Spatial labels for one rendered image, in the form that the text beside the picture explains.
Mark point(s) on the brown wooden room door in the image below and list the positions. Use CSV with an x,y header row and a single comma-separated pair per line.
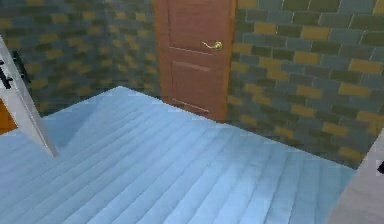
x,y
193,76

